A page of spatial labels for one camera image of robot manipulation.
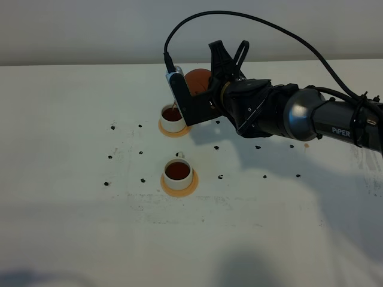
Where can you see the white near teacup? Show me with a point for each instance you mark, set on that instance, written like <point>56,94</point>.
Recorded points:
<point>178,173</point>

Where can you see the orange near cup coaster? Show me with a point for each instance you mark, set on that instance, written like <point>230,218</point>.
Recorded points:
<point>179,191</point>

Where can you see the white far teacup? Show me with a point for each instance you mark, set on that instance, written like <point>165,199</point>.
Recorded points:
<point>171,119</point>

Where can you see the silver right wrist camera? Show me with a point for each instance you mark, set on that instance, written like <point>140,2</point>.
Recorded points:
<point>210,112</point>

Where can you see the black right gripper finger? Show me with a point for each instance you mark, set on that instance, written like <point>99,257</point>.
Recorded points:
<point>223,66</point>

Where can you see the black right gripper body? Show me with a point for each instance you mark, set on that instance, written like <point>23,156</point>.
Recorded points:
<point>236,100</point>

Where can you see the orange cup coaster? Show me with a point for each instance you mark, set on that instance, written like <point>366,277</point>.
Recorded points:
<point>175,134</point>
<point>179,191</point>

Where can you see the white teacup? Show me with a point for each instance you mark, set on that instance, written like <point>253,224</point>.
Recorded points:
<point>171,119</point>
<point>178,173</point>

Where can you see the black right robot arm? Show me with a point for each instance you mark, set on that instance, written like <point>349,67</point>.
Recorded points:
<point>258,109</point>

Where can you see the brown clay teapot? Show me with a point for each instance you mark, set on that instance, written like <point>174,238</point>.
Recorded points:
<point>197,80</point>

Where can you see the orange far cup coaster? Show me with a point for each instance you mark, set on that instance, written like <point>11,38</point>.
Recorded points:
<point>175,134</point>

